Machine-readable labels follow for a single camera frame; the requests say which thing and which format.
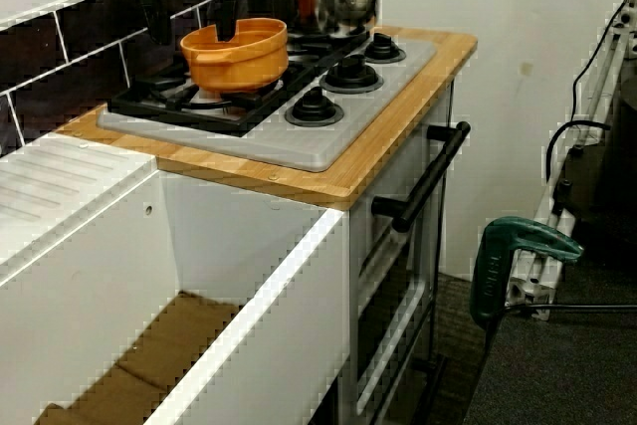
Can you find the orange plastic toy pot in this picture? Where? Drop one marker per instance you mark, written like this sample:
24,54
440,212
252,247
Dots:
239,66

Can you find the dark tile backsplash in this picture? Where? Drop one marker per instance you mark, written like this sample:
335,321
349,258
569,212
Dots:
89,37

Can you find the black burner grate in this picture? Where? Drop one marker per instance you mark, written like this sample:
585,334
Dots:
341,53
174,119

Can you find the black stove knob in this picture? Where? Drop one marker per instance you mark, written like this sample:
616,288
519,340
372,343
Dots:
313,109
384,49
351,74

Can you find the grey toy stove plate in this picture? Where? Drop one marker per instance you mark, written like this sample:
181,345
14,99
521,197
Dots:
298,146

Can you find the white ribbed drainboard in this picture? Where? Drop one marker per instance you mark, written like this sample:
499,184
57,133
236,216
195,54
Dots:
60,181

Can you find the wooden countertop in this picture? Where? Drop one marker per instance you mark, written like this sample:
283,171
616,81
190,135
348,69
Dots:
398,136

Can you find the white toy oven front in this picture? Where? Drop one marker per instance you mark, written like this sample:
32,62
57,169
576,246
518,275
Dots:
398,166

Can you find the brown cardboard piece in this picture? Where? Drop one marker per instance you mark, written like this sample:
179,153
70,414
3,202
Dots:
164,345

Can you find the white sink basin box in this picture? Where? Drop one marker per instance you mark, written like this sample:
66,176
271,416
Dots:
278,345

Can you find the green clamp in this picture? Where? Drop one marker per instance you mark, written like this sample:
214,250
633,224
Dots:
490,276

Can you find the dark machine base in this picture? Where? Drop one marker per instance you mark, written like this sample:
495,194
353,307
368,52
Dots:
617,171

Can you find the aluminium frame rail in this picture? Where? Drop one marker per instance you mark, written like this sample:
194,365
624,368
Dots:
535,290

